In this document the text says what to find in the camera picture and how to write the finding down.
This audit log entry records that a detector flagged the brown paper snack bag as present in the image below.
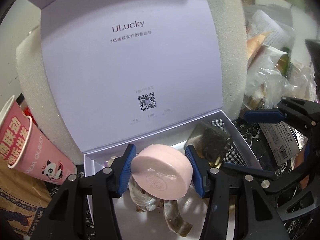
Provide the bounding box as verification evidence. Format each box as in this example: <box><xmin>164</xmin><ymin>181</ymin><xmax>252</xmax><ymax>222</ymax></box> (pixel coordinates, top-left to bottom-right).
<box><xmin>0</xmin><ymin>160</ymin><xmax>52</xmax><ymax>237</ymax></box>

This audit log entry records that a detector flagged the gold rectangular box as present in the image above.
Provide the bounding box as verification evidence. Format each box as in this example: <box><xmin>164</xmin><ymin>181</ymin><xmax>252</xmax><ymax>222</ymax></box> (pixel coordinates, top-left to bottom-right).
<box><xmin>209</xmin><ymin>156</ymin><xmax>222</xmax><ymax>168</ymax></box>

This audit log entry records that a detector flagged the pink round compact case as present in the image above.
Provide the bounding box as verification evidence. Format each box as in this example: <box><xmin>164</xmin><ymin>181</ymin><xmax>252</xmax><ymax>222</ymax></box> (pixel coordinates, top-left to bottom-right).
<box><xmin>131</xmin><ymin>144</ymin><xmax>193</xmax><ymax>200</ymax></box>

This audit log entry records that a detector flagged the lavender open gift box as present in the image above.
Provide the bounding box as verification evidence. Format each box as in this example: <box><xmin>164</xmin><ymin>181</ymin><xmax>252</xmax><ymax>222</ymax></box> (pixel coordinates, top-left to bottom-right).
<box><xmin>28</xmin><ymin>0</ymin><xmax>260</xmax><ymax>239</ymax></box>

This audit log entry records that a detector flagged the clear plastic bag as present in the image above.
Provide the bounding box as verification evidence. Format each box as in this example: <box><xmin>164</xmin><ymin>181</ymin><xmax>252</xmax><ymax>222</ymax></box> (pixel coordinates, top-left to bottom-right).
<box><xmin>243</xmin><ymin>64</ymin><xmax>318</xmax><ymax>109</ymax></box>

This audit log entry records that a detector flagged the black white gingham scrunchie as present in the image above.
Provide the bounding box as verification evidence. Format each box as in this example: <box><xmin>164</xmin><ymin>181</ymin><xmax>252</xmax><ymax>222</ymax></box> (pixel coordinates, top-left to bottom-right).
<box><xmin>211</xmin><ymin>119</ymin><xmax>246</xmax><ymax>166</ymax></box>

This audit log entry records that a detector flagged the lower pink panda cup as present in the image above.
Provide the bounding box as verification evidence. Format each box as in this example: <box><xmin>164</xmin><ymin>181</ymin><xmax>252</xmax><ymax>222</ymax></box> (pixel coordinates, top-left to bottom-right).
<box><xmin>8</xmin><ymin>122</ymin><xmax>77</xmax><ymax>185</ymax></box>

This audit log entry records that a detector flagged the pearl wavy hair claw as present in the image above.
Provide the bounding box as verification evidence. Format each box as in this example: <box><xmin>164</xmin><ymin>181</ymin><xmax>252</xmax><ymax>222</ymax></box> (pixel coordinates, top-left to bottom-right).
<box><xmin>123</xmin><ymin>175</ymin><xmax>193</xmax><ymax>237</ymax></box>

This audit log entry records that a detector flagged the black translucent hair claw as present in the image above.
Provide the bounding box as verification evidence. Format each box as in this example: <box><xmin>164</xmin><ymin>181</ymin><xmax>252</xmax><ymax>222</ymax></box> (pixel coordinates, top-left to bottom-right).
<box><xmin>184</xmin><ymin>122</ymin><xmax>233</xmax><ymax>164</ymax></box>

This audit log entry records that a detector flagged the white printed paper sheet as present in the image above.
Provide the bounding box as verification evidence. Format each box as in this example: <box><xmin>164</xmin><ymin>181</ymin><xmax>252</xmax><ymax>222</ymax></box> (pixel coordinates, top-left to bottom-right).
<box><xmin>247</xmin><ymin>9</ymin><xmax>296</xmax><ymax>50</ymax></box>

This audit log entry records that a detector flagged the white foam block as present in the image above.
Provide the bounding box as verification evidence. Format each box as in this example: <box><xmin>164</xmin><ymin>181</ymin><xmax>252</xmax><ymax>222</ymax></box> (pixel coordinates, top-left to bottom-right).
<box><xmin>16</xmin><ymin>0</ymin><xmax>247</xmax><ymax>163</ymax></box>

